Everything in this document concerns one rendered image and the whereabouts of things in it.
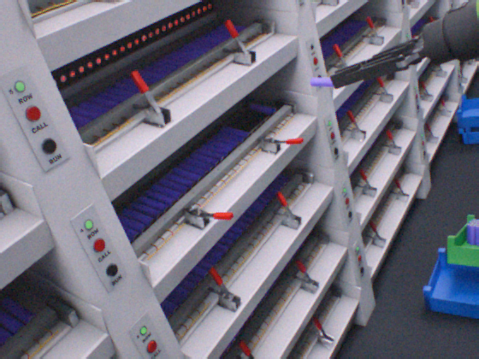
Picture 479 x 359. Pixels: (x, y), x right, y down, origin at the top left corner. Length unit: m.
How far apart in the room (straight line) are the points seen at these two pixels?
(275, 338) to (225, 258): 0.24
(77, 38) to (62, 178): 0.18
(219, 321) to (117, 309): 0.27
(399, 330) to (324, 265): 0.35
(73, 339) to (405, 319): 1.06
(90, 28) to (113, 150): 0.17
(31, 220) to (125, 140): 0.20
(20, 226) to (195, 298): 0.42
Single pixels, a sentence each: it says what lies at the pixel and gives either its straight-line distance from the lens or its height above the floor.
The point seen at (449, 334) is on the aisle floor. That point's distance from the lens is 1.50.
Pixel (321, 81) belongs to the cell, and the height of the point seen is 0.79.
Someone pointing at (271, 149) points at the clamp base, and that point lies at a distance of 1.01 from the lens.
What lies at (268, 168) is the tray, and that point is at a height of 0.68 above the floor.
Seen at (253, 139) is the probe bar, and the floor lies 0.72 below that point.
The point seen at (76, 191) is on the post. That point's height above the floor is 0.88.
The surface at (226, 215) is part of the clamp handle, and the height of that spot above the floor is 0.72.
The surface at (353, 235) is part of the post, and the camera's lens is 1.38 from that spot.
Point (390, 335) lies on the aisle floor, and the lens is 1.51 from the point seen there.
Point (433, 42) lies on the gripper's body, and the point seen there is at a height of 0.85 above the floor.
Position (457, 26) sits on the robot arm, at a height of 0.88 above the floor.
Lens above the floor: 1.10
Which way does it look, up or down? 26 degrees down
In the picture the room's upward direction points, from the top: 19 degrees counter-clockwise
